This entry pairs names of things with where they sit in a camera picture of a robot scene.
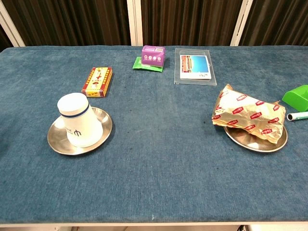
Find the white paper cup blue band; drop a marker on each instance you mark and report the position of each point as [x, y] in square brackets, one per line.
[79, 120]

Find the snack wrapper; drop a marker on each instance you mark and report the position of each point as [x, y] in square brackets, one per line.
[250, 113]

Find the blue table cloth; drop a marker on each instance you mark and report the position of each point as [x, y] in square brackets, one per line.
[156, 168]

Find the green flat packet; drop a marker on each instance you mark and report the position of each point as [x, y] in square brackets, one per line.
[137, 64]

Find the small purple box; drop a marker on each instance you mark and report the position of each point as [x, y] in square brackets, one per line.
[152, 56]

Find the photo postcard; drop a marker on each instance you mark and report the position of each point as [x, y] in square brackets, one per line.
[196, 66]

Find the red yellow cardboard box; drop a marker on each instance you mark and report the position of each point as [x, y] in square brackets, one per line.
[97, 81]

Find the round stainless steel plate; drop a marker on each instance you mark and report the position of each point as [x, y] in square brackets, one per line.
[56, 139]
[243, 142]

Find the dark pleated curtain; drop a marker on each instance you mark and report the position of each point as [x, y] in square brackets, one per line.
[190, 21]
[4, 39]
[279, 21]
[72, 21]

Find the green plastic case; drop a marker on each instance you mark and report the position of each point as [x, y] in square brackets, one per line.
[297, 97]

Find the white green marker pen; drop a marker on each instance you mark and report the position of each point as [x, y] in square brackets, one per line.
[298, 116]

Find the white frame post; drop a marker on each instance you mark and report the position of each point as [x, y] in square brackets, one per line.
[240, 24]
[134, 21]
[10, 26]

